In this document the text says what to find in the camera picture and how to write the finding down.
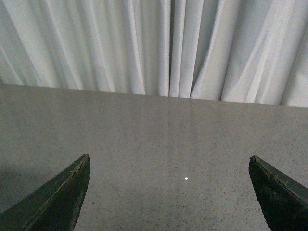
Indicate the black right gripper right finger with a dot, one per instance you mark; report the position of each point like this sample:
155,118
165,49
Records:
283,200

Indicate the white pleated curtain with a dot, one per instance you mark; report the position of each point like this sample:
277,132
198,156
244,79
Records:
251,51

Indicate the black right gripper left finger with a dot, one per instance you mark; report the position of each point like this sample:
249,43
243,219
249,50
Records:
55,206

